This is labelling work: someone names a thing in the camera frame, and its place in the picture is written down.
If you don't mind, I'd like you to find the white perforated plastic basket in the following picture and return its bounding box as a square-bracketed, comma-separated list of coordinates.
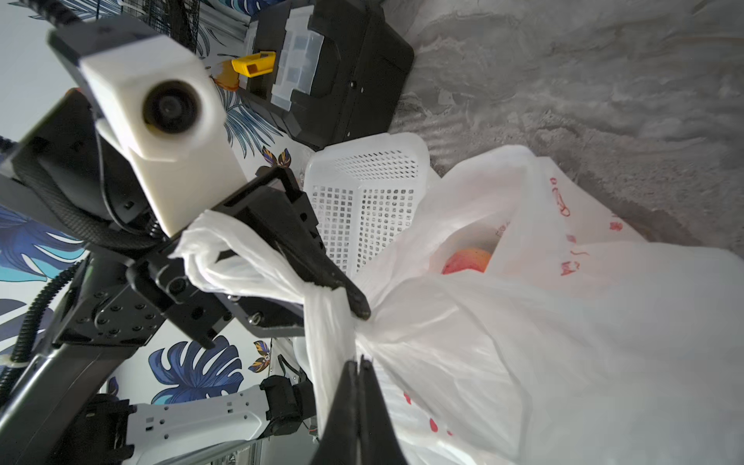
[303, 133, 437, 277]

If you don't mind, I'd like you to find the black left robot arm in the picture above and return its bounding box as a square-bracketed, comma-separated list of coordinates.
[1, 1, 371, 464]

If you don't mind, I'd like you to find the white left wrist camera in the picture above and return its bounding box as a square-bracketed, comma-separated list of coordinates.
[79, 35, 247, 236]

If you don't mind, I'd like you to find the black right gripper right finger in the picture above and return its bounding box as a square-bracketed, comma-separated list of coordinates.
[358, 358, 407, 465]

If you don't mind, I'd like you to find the black wire basket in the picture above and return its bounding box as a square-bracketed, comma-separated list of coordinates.
[117, 0, 201, 52]

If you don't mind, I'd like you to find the white plastic bag red print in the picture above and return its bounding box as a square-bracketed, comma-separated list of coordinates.
[174, 145, 743, 464]

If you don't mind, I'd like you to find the pink peach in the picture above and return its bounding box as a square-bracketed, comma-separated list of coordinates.
[441, 248, 492, 275]

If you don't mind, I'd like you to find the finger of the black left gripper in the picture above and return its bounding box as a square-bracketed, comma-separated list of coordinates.
[255, 191, 371, 320]

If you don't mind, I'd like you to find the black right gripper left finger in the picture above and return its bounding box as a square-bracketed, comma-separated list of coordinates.
[311, 360, 360, 465]

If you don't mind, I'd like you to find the black toolbox yellow handle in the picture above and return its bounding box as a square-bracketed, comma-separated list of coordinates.
[238, 1, 415, 150]

